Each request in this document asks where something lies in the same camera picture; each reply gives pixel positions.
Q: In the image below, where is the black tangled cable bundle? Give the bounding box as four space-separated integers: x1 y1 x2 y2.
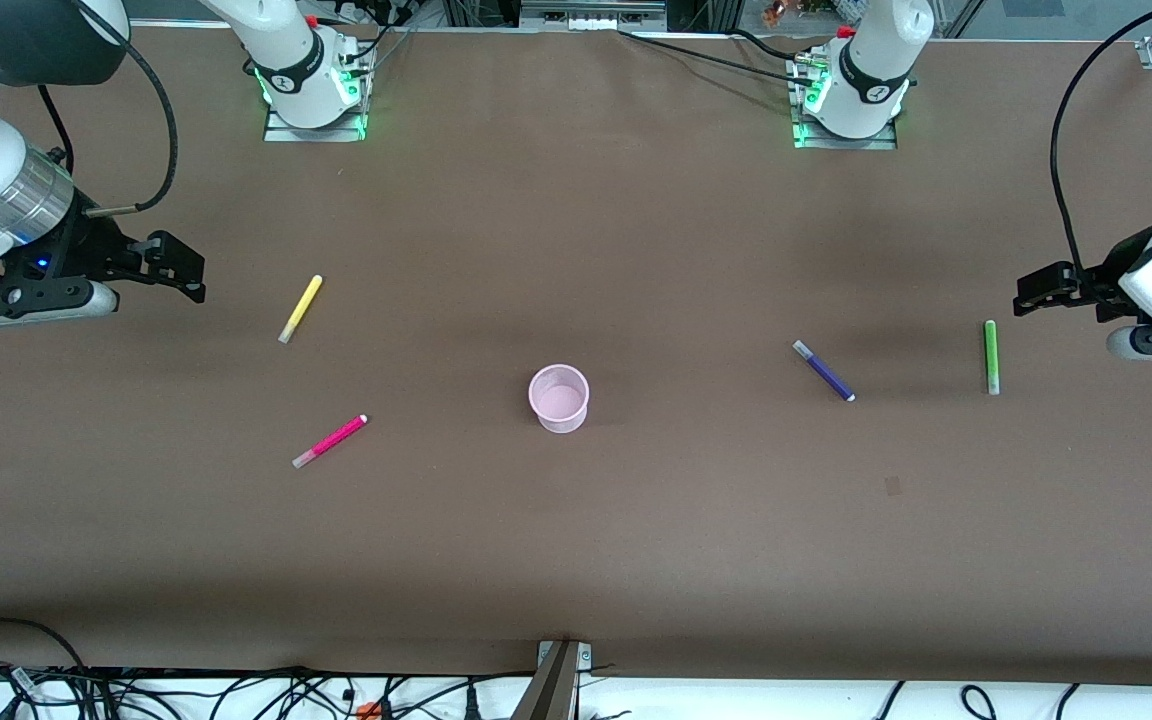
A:
0 660 537 720

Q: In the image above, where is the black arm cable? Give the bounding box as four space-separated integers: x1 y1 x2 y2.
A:
36 0 181 217
1050 0 1152 293

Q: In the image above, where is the black looped floor cable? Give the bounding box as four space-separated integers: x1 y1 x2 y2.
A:
0 617 89 673

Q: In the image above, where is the pink marker pen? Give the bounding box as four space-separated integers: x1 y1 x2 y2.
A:
292 414 369 470

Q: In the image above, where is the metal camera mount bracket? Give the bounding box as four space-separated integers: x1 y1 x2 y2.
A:
511 640 593 720

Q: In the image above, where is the pink cup holder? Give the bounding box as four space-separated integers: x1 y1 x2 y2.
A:
528 364 591 435

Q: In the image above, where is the purple marker pen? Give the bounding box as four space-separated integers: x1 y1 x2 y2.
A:
792 340 857 404

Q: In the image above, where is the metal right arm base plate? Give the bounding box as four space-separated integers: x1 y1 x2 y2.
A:
263 50 375 144

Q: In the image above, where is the yellow marker pen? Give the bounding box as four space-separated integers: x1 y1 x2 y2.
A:
278 274 324 345

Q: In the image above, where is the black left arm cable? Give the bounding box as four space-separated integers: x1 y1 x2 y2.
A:
1050 0 1152 293

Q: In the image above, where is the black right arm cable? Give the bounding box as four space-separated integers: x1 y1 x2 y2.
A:
36 0 181 217

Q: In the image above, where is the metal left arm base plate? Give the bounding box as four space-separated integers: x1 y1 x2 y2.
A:
786 55 900 152

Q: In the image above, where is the grey electronics box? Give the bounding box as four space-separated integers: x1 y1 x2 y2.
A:
519 0 669 33

